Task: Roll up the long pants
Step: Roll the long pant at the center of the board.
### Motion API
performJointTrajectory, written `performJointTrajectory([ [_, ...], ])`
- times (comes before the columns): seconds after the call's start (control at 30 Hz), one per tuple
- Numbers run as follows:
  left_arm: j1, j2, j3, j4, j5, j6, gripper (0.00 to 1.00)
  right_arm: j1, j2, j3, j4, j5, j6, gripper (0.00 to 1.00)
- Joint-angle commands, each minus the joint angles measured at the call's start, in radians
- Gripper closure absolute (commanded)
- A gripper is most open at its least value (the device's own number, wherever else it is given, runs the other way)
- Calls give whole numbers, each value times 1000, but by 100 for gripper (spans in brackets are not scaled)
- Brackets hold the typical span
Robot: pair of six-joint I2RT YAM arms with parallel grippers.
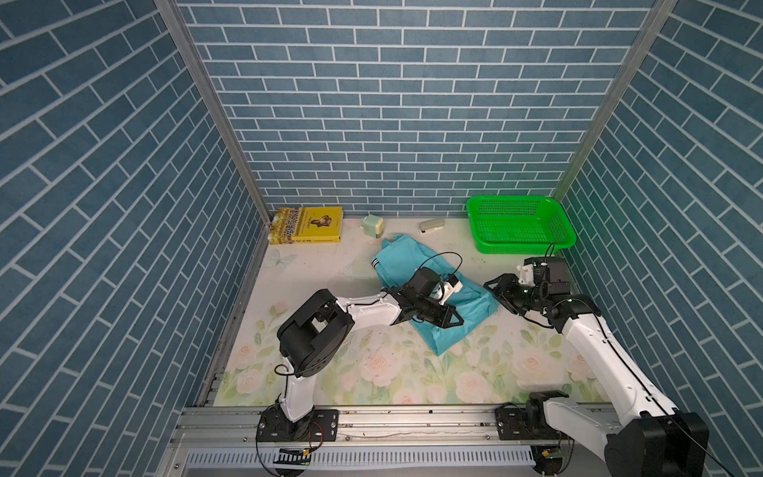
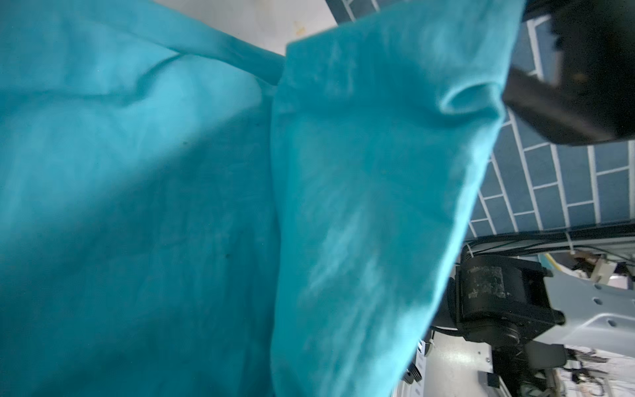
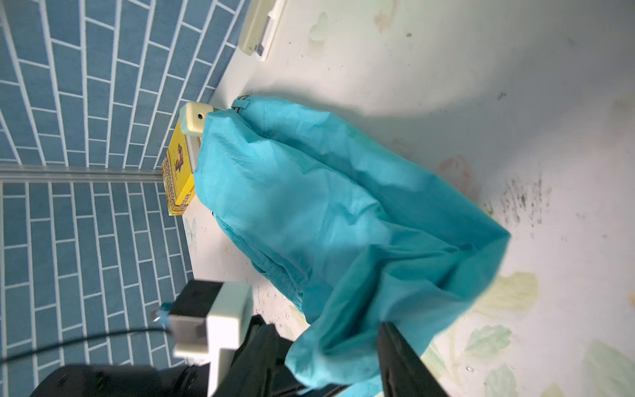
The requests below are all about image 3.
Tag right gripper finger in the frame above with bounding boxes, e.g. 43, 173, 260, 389
377, 322, 448, 397

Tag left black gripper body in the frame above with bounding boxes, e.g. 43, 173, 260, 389
213, 314, 347, 397

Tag teal long pants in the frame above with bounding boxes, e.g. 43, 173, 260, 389
194, 96, 510, 396

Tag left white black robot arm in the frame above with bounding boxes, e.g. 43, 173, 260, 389
31, 315, 347, 396

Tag yellow book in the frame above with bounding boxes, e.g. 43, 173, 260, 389
161, 122, 201, 216

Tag floral table mat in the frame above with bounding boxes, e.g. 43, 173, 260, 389
211, 1, 634, 396

